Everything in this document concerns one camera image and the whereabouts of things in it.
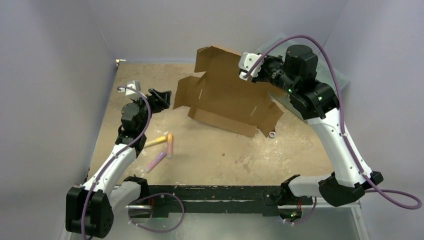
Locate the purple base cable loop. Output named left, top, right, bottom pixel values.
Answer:
left=127, top=193, right=186, bottom=234

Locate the yellow highlighter marker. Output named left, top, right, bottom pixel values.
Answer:
left=144, top=135, right=167, bottom=148

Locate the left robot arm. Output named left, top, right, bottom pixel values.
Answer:
left=65, top=86, right=172, bottom=240

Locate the aluminium frame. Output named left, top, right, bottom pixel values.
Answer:
left=91, top=198, right=370, bottom=240

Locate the red handled adjustable wrench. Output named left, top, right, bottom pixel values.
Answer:
left=267, top=125, right=277, bottom=139

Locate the purple highlighter marker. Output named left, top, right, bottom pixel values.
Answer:
left=144, top=151, right=167, bottom=173

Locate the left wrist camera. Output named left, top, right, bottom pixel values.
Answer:
left=125, top=80, right=141, bottom=100

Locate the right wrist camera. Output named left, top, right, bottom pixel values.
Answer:
left=238, top=52, right=264, bottom=81

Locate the orange pink highlighter marker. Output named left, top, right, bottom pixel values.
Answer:
left=167, top=133, right=174, bottom=158

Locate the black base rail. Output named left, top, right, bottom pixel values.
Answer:
left=129, top=185, right=314, bottom=218

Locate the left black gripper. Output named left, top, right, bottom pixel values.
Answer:
left=131, top=89, right=170, bottom=134

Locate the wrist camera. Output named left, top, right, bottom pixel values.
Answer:
left=125, top=80, right=141, bottom=100
left=238, top=52, right=264, bottom=81

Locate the brown cardboard box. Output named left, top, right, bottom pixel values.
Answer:
left=173, top=45, right=286, bottom=137

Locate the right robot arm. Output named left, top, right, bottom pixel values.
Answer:
left=255, top=44, right=384, bottom=207

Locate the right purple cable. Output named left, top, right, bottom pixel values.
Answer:
left=243, top=34, right=423, bottom=211

